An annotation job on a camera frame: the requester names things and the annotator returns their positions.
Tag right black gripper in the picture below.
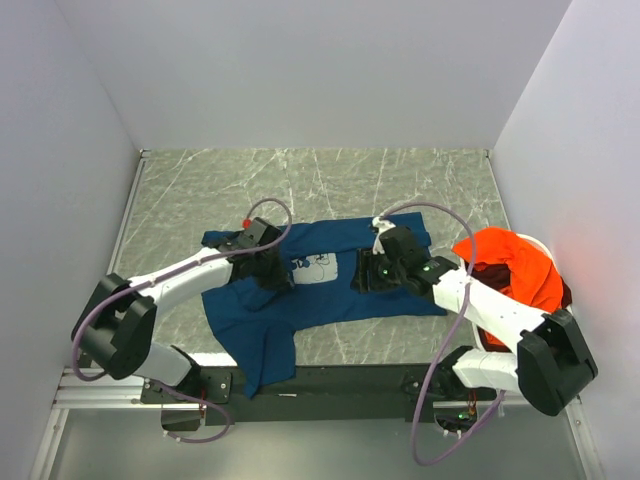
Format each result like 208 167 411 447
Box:
349 247 406 294

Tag blue t shirt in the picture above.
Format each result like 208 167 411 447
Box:
201 217 446 398

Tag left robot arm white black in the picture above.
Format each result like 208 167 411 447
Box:
71 217 293 402

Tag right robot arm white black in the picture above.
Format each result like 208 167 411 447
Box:
351 218 598 416

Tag dark maroon garment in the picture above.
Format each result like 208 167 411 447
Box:
472 264 511 292

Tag orange t shirt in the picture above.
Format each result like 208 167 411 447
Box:
451 225 566 349

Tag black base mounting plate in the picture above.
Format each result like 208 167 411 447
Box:
140 364 496 423

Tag white laundry basket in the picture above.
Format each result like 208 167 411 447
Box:
469 232 576 361

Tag black t shirt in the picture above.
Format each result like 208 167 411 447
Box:
561 279 573 309

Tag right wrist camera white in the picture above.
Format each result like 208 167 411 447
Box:
371 216 396 255

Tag aluminium frame rail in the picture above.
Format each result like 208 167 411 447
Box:
29 149 151 480

